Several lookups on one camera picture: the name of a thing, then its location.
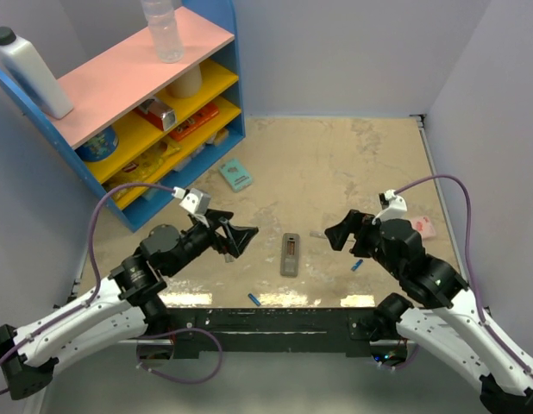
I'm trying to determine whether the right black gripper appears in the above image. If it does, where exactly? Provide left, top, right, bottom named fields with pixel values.
left=324, top=208, right=404, bottom=279

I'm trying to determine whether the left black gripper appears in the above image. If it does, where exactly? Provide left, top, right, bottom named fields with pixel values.
left=166, top=209, right=258, bottom=276

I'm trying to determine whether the blue battery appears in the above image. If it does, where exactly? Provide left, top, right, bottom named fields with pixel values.
left=351, top=259, right=363, bottom=272
left=248, top=293, right=261, bottom=307

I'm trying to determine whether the grey remote control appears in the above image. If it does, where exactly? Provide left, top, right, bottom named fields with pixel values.
left=280, top=233, right=300, bottom=277

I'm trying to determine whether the clear handled screwdriver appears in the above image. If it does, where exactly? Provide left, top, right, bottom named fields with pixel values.
left=309, top=231, right=327, bottom=239

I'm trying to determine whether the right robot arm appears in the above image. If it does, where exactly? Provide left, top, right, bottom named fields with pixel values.
left=324, top=210, right=533, bottom=413

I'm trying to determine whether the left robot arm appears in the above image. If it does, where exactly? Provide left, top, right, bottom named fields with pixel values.
left=0, top=210, right=259, bottom=400

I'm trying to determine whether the teal card box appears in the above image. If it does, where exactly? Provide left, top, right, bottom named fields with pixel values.
left=219, top=159, right=254, bottom=192

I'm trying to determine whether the pink snack packet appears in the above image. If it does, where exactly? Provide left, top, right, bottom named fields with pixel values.
left=409, top=216, right=436, bottom=240

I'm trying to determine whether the white sponge on shelf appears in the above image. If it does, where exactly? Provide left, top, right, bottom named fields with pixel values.
left=206, top=128, right=229, bottom=147

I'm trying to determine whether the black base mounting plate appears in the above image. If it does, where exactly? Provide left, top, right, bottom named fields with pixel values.
left=135, top=306, right=423, bottom=361

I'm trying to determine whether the yellow chips bag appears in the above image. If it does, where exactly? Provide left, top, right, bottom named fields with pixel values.
left=104, top=138, right=182, bottom=191

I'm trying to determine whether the orange flat box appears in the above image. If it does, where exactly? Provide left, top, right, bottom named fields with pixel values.
left=168, top=102, right=220, bottom=142

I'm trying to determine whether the blue wooden shelf unit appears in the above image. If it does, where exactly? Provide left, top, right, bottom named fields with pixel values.
left=0, top=0, right=247, bottom=234

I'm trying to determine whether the red silver snack box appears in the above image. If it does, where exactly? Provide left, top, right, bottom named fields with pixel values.
left=134, top=97, right=177, bottom=131

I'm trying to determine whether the beige paper cup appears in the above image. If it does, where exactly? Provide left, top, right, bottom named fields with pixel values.
left=166, top=65, right=203, bottom=98

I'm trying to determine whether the blue round tin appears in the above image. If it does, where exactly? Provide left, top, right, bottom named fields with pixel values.
left=75, top=126, right=119, bottom=162

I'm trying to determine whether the clear plastic water bottle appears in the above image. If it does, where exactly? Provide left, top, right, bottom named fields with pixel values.
left=141, top=0, right=185, bottom=63

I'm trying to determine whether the white bottle black cap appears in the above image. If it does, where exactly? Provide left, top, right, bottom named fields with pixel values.
left=0, top=26, right=73, bottom=119

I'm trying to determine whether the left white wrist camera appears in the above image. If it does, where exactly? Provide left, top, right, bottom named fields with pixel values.
left=172, top=186, right=211, bottom=228

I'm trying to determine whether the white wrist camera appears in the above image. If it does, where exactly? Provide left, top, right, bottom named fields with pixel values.
left=374, top=190, right=408, bottom=223
left=172, top=186, right=211, bottom=228

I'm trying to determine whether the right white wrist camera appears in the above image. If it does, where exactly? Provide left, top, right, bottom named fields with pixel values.
left=374, top=190, right=408, bottom=223

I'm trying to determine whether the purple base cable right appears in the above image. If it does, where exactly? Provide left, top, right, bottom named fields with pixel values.
left=376, top=342, right=423, bottom=371

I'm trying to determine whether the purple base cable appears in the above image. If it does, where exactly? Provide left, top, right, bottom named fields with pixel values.
left=376, top=342, right=423, bottom=371
left=135, top=325, right=224, bottom=383

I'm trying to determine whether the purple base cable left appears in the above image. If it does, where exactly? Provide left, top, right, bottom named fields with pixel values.
left=135, top=325, right=224, bottom=383

